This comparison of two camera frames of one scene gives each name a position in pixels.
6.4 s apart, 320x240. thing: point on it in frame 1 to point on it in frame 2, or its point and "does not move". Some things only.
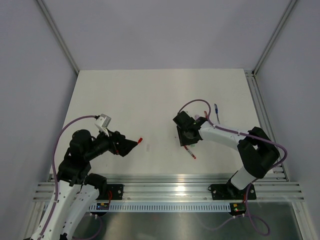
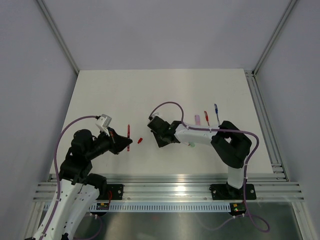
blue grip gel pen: (216, 112) does not move
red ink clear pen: (189, 152) to (128, 135)
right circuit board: (237, 208) does not move
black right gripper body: (184, 138) to (161, 141)
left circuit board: (102, 206) does not move
